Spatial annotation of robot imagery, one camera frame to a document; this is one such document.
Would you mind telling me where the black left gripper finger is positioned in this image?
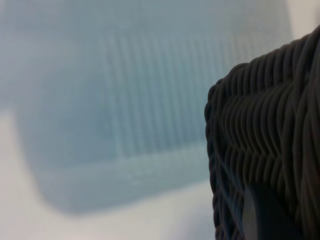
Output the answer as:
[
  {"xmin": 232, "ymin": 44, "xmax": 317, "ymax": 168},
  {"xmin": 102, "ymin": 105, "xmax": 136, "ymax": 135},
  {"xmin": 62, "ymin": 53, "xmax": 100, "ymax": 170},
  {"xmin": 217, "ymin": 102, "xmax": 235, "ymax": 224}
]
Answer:
[{"xmin": 239, "ymin": 183, "xmax": 298, "ymax": 240}]

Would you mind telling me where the dark brown woven basket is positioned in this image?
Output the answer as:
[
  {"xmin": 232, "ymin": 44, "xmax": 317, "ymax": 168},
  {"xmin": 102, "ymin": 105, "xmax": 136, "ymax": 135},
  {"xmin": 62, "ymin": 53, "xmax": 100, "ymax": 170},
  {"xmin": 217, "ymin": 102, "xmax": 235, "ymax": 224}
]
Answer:
[{"xmin": 204, "ymin": 23, "xmax": 320, "ymax": 240}]

